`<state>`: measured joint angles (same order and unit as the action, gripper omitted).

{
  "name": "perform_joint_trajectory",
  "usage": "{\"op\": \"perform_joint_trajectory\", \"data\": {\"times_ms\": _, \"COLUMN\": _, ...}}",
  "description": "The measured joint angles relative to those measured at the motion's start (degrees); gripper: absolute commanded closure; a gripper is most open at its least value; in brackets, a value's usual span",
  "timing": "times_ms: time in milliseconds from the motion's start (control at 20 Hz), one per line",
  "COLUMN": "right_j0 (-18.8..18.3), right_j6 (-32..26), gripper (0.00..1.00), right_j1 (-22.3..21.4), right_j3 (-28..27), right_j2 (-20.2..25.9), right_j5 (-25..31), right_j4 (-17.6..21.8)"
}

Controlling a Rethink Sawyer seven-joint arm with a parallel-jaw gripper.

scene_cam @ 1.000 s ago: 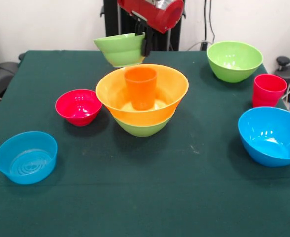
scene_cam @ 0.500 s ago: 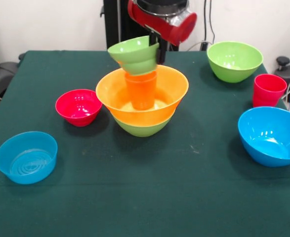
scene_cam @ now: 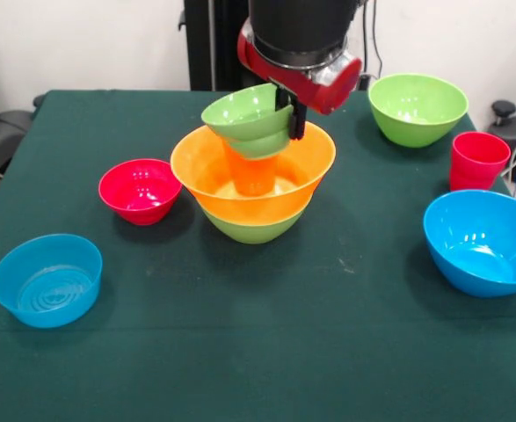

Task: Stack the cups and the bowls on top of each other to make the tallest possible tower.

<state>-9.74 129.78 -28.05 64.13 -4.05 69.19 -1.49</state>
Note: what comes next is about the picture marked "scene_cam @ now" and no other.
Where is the small pink plastic bowl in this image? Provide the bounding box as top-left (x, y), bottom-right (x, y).
top-left (98, 158), bottom-right (183, 227)

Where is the large orange plastic bowl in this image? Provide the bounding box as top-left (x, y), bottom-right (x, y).
top-left (170, 120), bottom-right (337, 228)

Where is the large blue plastic bowl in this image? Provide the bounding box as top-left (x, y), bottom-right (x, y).
top-left (423, 189), bottom-right (516, 299)

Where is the large green plastic bowl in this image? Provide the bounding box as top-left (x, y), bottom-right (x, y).
top-left (202, 205), bottom-right (307, 245)
top-left (367, 73), bottom-right (469, 149)

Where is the black cable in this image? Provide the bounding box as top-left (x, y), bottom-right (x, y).
top-left (371, 0), bottom-right (384, 76)
top-left (360, 4), bottom-right (371, 76)

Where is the red plastic cup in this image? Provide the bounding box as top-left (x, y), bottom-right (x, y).
top-left (448, 131), bottom-right (512, 193)

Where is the black chair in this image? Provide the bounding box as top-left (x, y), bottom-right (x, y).
top-left (0, 56), bottom-right (34, 177)

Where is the small green plastic bowl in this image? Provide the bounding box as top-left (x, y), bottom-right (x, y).
top-left (200, 82), bottom-right (294, 160)

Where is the orange plastic cup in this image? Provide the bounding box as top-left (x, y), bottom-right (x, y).
top-left (222, 139), bottom-right (280, 197)

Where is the small blue plastic bowl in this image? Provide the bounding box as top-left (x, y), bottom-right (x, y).
top-left (0, 233), bottom-right (104, 330)

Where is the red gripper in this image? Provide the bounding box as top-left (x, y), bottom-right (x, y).
top-left (236, 21), bottom-right (364, 142)

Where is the black round knob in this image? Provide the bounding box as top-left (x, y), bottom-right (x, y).
top-left (491, 99), bottom-right (516, 127)

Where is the dark green table cloth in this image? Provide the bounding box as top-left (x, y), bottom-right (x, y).
top-left (0, 89), bottom-right (516, 422)

